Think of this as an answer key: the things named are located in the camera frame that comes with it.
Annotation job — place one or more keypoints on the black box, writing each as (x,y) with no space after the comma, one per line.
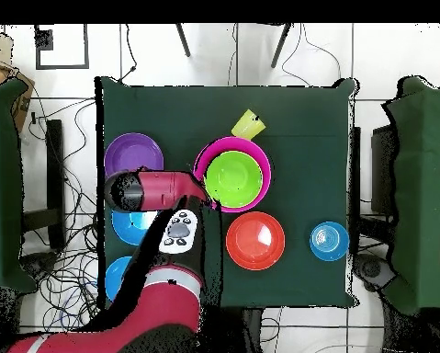
(383,169)

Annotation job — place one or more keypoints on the yellow plastic cup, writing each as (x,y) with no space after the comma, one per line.
(248,124)

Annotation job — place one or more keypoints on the green bowl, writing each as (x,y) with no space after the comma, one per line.
(234,179)

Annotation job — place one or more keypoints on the large orange-red bowl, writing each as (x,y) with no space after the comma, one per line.
(255,241)

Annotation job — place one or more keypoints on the purple bowl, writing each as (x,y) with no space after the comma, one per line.
(134,154)

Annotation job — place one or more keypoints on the large pink bowl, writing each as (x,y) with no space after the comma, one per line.
(265,165)

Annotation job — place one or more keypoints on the dark green tablecloth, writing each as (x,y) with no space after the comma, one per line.
(307,147)

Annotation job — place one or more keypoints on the small blue bowl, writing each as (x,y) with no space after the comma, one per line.
(329,241)

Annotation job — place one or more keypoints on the green covered side table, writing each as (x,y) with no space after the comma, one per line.
(2,184)
(421,184)

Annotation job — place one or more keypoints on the black stand with knob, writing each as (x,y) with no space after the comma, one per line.
(39,264)

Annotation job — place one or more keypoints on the large blue bowl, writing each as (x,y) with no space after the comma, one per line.
(115,275)
(129,230)

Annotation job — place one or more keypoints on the black tripod leg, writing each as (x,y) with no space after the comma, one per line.
(182,40)
(281,46)

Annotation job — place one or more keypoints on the long black bar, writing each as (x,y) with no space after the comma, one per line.
(56,165)

